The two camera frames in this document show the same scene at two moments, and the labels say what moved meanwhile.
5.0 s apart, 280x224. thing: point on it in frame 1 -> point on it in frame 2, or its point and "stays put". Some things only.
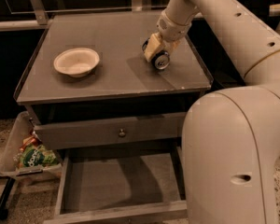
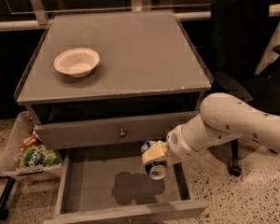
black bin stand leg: x=2 y=205 stays put
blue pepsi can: x=161 y=58 -> x=156 y=170
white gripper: x=170 y=28 -> x=175 y=146
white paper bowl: x=77 y=62 stays put
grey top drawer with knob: x=109 y=131 stays put
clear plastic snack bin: x=25 y=154 stays put
